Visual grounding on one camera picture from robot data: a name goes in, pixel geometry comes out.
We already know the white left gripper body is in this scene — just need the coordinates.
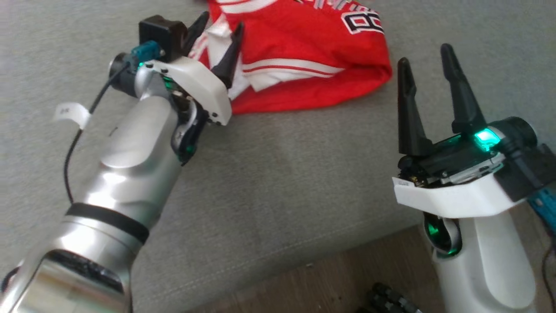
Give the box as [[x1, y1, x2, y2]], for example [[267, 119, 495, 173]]
[[108, 52, 233, 127]]

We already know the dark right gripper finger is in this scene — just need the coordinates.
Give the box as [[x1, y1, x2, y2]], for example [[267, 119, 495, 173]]
[[397, 57, 434, 156], [440, 43, 487, 134]]

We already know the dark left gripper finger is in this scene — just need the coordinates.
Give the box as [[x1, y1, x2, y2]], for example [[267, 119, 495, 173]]
[[184, 12, 211, 58], [211, 22, 245, 89]]

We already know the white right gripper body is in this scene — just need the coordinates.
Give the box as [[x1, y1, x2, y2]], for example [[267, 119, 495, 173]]
[[392, 117, 539, 219]]

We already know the red white sports garment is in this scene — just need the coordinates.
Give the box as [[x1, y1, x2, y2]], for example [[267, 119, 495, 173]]
[[188, 0, 393, 115]]

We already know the grey fabric sofa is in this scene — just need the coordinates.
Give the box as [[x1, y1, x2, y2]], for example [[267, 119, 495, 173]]
[[0, 0, 556, 313]]

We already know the blue left camera connector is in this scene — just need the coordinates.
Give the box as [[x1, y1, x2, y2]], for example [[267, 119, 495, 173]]
[[131, 41, 165, 66]]

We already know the blue camera connector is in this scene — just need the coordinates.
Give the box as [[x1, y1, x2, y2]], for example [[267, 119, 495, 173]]
[[528, 188, 556, 235], [131, 41, 165, 66]]

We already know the blue right camera connector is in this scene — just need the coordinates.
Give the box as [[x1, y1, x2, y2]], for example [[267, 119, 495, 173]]
[[528, 188, 556, 235]]

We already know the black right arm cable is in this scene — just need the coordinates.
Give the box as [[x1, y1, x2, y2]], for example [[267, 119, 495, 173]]
[[541, 235, 556, 290]]

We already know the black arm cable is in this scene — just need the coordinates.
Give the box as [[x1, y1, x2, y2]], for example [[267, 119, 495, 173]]
[[541, 235, 556, 290], [63, 63, 133, 205]]

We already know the white cable label tag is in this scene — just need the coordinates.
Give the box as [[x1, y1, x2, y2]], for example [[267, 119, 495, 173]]
[[54, 102, 92, 130]]

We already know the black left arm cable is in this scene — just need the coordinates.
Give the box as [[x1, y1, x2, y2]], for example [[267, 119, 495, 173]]
[[63, 63, 133, 205]]

